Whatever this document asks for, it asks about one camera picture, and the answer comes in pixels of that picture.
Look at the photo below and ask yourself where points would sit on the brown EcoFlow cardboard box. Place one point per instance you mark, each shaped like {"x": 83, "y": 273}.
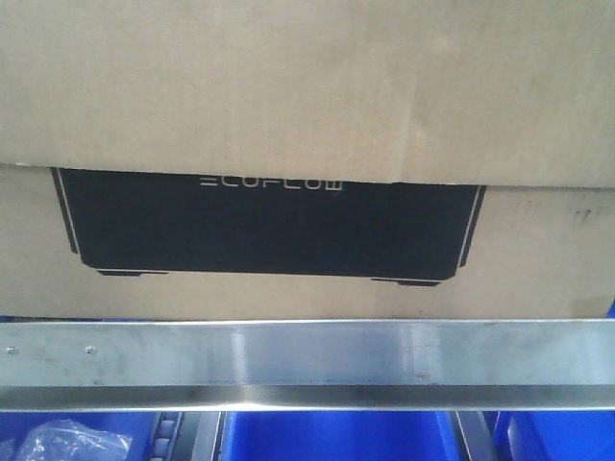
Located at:
{"x": 275, "y": 160}

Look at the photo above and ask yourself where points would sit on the blue bin behind box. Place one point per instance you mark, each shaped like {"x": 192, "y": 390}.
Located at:
{"x": 610, "y": 312}

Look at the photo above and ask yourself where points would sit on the blue bin middle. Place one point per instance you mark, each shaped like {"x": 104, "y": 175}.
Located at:
{"x": 338, "y": 435}

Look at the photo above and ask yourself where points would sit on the grey roller track left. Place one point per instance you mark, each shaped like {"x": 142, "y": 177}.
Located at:
{"x": 187, "y": 436}

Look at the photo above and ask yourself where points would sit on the grey roller track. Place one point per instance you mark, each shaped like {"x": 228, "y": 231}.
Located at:
{"x": 472, "y": 437}
{"x": 187, "y": 436}

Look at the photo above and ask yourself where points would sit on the grey roller track right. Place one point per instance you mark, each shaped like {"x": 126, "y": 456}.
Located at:
{"x": 472, "y": 437}

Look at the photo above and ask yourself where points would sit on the blue bin right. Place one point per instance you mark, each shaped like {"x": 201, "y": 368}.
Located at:
{"x": 552, "y": 435}

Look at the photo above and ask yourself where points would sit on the clear plastic bag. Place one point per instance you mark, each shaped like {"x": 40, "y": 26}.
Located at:
{"x": 70, "y": 440}

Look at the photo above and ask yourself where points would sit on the blue bin left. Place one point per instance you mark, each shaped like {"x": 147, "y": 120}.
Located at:
{"x": 138, "y": 425}

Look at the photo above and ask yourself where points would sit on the metal shelf rail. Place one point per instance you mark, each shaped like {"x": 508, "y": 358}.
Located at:
{"x": 308, "y": 365}

